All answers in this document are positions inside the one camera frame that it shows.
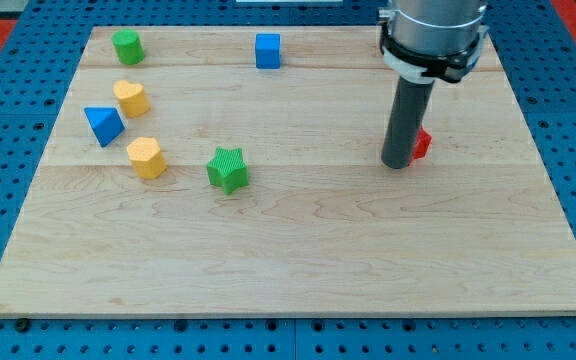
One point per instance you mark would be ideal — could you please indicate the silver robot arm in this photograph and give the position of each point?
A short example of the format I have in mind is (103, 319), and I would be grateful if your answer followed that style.
(425, 40)

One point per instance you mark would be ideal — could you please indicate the yellow hexagon block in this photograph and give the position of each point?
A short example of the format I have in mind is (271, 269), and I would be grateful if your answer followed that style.
(146, 157)

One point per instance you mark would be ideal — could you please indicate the green star block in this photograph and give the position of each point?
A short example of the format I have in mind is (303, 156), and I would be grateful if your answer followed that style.
(228, 170)

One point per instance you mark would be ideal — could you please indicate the wooden board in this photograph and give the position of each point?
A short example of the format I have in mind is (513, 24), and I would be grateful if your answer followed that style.
(324, 229)

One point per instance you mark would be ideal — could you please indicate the blue cube block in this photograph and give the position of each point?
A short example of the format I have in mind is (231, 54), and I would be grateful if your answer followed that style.
(268, 50)

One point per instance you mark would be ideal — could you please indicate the red block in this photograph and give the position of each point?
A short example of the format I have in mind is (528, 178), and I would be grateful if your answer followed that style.
(422, 145)

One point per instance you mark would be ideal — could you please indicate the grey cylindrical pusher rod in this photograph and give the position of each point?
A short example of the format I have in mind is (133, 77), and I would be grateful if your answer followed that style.
(407, 113)

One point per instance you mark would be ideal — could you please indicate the yellow heart block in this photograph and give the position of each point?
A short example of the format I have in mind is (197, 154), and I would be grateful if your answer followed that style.
(131, 97)

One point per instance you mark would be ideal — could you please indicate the blue triangle block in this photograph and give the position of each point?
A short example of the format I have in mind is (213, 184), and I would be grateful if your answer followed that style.
(105, 123)

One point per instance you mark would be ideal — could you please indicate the green cylinder block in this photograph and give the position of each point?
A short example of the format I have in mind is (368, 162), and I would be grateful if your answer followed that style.
(128, 47)

